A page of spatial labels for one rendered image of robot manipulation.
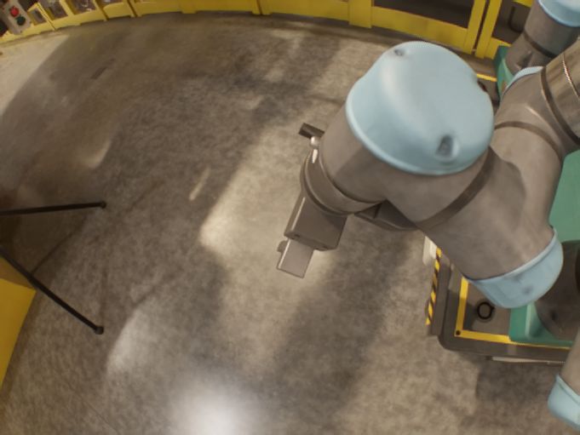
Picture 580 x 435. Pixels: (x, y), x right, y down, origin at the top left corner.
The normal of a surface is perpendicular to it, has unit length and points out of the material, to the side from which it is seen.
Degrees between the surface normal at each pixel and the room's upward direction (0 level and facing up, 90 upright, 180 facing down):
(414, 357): 0
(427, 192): 62
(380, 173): 89
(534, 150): 4
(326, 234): 25
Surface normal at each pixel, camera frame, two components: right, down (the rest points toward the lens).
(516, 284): -0.36, 0.54
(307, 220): 0.18, -0.14
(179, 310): -0.15, -0.41
